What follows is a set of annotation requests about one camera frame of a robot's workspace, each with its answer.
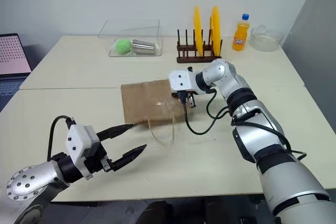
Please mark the brown paper bag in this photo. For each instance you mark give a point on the brown paper bag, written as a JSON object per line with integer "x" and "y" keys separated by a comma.
{"x": 147, "y": 100}

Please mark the stainless steel cup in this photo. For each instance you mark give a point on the stainless steel cup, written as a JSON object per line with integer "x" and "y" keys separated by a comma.
{"x": 144, "y": 47}

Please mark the clear plastic box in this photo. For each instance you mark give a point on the clear plastic box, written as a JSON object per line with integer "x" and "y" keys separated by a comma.
{"x": 136, "y": 33}

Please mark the green ball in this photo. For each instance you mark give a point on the green ball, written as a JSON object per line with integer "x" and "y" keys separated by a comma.
{"x": 123, "y": 46}

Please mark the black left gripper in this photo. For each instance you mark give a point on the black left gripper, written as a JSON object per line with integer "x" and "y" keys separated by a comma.
{"x": 98, "y": 161}

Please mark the brown wooden dish rack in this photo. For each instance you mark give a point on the brown wooden dish rack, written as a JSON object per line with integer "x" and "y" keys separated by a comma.
{"x": 197, "y": 58}

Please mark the open laptop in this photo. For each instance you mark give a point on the open laptop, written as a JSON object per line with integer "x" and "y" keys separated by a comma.
{"x": 11, "y": 56}

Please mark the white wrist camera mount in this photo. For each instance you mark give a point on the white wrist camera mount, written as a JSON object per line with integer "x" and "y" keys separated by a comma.
{"x": 181, "y": 79}
{"x": 76, "y": 140}

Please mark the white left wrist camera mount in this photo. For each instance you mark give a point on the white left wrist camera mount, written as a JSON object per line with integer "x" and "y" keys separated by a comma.
{"x": 76, "y": 140}

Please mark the dark rounded shape under table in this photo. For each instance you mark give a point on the dark rounded shape under table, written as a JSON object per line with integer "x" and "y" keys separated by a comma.
{"x": 156, "y": 213}

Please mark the yellow plate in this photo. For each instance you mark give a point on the yellow plate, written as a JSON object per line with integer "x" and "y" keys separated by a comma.
{"x": 198, "y": 30}
{"x": 216, "y": 30}

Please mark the orange soda bottle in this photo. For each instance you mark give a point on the orange soda bottle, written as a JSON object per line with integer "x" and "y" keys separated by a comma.
{"x": 240, "y": 35}

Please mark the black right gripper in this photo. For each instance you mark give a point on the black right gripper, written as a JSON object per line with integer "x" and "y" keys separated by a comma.
{"x": 177, "y": 94}

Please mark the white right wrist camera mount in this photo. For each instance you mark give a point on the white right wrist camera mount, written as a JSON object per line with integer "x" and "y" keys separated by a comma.
{"x": 181, "y": 79}

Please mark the clear glass bowl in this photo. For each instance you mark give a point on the clear glass bowl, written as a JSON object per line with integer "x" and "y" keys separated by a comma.
{"x": 266, "y": 40}

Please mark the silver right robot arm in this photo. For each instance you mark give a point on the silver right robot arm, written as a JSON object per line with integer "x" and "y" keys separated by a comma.
{"x": 265, "y": 140}

